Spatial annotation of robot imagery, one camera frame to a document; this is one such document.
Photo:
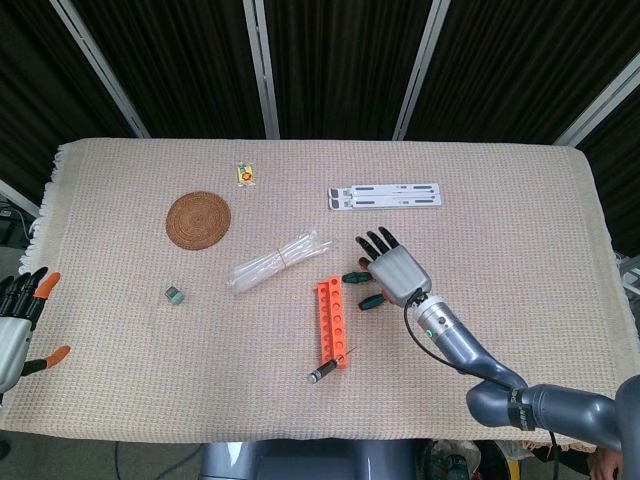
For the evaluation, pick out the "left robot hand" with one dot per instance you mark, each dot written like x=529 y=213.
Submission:
x=10 y=345

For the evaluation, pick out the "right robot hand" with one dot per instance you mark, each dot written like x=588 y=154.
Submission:
x=400 y=275

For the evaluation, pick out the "short green black screwdriver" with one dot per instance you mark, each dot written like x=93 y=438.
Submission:
x=370 y=301

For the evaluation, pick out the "long green black screwdriver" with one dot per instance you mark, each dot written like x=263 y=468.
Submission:
x=352 y=277

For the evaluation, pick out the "black silver precision screwdriver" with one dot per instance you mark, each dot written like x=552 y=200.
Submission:
x=322 y=372

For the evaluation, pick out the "person bare forearm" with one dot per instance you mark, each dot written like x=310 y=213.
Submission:
x=605 y=465

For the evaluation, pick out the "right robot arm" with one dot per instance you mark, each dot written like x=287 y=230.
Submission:
x=460 y=345

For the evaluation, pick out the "orange tool holder rack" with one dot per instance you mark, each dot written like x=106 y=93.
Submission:
x=334 y=325

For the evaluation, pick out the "white folded laptop stand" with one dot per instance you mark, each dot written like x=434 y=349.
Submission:
x=385 y=197

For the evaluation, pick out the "clear plastic tube bundle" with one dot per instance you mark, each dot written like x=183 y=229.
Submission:
x=270 y=262

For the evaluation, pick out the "small green box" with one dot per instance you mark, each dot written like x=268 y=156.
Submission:
x=175 y=296

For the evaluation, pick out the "yellow candy packet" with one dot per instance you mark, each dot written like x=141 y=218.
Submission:
x=245 y=175

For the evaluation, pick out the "beige woven tablecloth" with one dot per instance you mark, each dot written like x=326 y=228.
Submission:
x=200 y=375

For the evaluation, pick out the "grey robot torso base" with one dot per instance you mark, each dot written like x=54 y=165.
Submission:
x=310 y=462

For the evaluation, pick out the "round woven rattan coaster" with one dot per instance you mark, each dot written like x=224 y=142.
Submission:
x=198 y=220

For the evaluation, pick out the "black fabric partition panel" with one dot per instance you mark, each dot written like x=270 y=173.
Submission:
x=340 y=65
x=30 y=100
x=525 y=65
x=617 y=185
x=175 y=65

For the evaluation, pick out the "white partition frame post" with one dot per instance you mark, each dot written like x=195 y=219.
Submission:
x=421 y=70
x=15 y=197
x=100 y=67
x=600 y=107
x=261 y=70

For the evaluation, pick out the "white metal frame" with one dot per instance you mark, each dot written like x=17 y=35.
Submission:
x=631 y=280

